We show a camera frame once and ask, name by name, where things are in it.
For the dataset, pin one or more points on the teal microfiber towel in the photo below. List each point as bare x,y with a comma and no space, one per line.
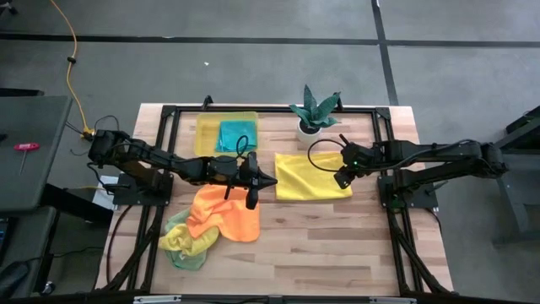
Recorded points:
236,135

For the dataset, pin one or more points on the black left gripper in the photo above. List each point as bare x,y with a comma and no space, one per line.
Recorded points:
251,177

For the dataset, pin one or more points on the yellow translucent plastic bin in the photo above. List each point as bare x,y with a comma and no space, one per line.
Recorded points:
204,135

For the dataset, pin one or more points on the light green microfiber towel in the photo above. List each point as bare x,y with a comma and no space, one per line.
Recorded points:
185,262

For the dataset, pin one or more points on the orange microfiber towel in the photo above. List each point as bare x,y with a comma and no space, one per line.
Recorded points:
223,219

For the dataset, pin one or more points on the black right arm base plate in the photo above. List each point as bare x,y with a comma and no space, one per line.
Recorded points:
422,198

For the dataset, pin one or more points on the artificial green snake plant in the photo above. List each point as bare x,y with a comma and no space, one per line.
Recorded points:
314,112

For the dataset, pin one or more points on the dark grey metal stand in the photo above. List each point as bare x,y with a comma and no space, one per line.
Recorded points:
523,190

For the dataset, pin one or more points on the grey side desk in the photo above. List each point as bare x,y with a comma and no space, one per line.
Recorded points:
42,126

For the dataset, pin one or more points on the black aluminium table frame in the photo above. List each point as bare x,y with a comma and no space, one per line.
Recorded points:
274,109

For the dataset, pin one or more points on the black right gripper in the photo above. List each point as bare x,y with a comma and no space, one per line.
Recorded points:
358,156

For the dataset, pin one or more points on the white round plant pot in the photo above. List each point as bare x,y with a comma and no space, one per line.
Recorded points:
308,136

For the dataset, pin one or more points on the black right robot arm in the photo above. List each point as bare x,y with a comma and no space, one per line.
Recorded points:
443,154

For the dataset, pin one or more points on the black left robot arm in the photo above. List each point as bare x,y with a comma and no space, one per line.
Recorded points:
143,154

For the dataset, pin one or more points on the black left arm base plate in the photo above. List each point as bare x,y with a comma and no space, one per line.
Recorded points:
162,196

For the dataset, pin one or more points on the silver aluminium bracket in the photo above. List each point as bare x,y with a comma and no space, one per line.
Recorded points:
156,299
392,300

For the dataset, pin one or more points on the yellow microfiber towel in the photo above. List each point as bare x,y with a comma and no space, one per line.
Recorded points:
308,177
185,242

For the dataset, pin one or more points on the white paper sheet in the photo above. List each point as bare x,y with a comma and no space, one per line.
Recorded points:
101,198

